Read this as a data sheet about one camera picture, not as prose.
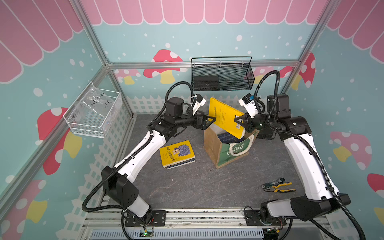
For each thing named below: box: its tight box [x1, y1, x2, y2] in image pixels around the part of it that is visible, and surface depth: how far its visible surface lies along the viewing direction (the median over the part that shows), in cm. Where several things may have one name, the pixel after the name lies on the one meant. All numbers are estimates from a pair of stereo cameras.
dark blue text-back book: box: [165, 158, 196, 170], surface depth 94 cm
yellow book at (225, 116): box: [209, 97, 246, 140], surface depth 71 cm
